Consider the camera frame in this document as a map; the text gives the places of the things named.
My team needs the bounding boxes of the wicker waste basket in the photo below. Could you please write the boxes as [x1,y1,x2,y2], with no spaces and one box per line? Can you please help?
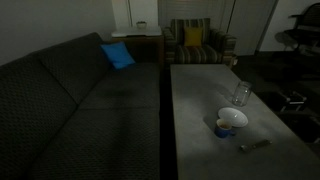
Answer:
[229,55,240,69]

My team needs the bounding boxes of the blue ceramic mug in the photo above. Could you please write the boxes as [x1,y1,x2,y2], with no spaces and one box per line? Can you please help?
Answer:
[214,118,237,140]

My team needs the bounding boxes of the dark grey fabric sofa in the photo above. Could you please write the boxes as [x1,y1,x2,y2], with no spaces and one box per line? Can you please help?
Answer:
[0,31,162,180]

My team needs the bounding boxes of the metal spoon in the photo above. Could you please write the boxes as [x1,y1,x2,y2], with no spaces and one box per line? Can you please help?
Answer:
[239,139,273,154]

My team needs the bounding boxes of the wooden side table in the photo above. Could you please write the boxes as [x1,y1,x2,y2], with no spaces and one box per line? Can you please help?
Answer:
[111,34,165,67]

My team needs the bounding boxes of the clear glass jar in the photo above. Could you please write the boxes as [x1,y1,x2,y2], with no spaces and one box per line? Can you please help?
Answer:
[231,80,253,107]

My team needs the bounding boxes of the white ceramic bowl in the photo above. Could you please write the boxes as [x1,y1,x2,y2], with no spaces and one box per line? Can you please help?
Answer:
[217,106,249,128]

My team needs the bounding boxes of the black office chair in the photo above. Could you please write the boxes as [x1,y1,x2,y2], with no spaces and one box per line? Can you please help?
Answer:
[283,2,320,56]

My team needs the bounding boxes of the black floor equipment box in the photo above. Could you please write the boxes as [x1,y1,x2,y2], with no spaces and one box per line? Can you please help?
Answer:
[278,90,308,113]

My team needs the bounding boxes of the blue cushion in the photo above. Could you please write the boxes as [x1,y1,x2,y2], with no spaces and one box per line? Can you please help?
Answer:
[100,41,137,71]

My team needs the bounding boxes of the white flat board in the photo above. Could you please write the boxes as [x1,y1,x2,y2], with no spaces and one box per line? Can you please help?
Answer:
[111,26,163,38]

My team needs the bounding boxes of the yellow cushion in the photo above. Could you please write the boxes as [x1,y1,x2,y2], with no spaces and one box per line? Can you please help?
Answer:
[183,26,204,47]

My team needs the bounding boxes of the window blinds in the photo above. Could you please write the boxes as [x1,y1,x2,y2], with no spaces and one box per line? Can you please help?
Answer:
[157,0,235,30]

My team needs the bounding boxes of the striped armchair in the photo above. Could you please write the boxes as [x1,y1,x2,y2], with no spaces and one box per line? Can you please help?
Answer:
[162,17,238,66]

